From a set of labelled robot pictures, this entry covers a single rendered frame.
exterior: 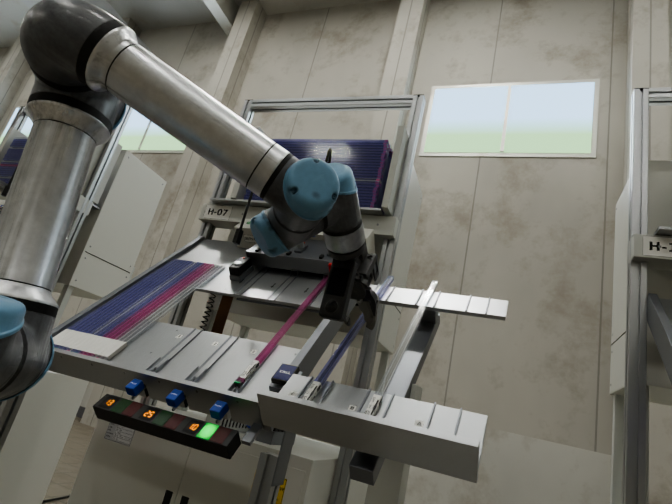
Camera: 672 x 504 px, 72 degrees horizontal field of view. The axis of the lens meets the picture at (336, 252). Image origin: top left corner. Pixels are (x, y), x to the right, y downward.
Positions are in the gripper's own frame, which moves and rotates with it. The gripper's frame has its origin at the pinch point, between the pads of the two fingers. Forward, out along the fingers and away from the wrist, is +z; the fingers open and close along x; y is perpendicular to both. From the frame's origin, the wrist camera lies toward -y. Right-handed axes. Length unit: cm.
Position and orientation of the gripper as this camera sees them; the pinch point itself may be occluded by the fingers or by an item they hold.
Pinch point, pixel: (358, 325)
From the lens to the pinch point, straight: 97.6
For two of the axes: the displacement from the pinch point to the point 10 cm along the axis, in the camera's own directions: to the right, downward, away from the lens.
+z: 1.8, 7.9, 5.9
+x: -9.1, -0.9, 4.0
